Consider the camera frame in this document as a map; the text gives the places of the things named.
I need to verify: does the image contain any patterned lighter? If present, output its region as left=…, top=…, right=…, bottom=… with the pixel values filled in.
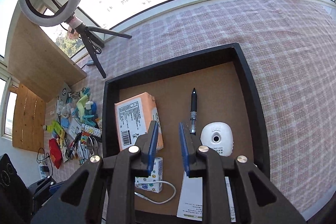
left=81, top=123, right=102, bottom=138

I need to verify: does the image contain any orange tissue pack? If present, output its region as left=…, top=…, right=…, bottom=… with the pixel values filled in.
left=114, top=92, right=164, bottom=151

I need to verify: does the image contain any star patterned tissue pack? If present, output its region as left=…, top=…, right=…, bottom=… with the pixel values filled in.
left=135, top=157, right=163, bottom=193

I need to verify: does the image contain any wooden slat panel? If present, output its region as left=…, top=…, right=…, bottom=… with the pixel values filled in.
left=12, top=84, right=46, bottom=152

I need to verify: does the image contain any green cloth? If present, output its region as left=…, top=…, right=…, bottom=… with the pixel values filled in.
left=76, top=95, right=88, bottom=120

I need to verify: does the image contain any black pen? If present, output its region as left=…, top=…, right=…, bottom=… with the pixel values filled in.
left=190, top=88, right=198, bottom=135

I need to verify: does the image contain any white paper booklet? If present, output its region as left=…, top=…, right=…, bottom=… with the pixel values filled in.
left=176, top=170, right=237, bottom=223

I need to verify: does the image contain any grey T9 card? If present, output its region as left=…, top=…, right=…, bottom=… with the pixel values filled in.
left=59, top=83, right=71, bottom=103

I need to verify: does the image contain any black tray with cork bottom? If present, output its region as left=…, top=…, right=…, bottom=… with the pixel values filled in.
left=102, top=43, right=270, bottom=223

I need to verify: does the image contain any white pencil sharpener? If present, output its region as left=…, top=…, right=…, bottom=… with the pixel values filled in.
left=201, top=122, right=234, bottom=156

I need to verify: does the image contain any white power strip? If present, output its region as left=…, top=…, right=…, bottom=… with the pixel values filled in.
left=39, top=164, right=50, bottom=179

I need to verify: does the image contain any large wooden board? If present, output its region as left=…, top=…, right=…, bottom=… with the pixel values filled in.
left=6, top=12, right=87, bottom=102

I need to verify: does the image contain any red fabric pouch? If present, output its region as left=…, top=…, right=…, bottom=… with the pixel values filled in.
left=49, top=138, right=62, bottom=169

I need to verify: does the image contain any white usb cable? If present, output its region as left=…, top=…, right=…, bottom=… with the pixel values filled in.
left=134, top=180, right=177, bottom=205

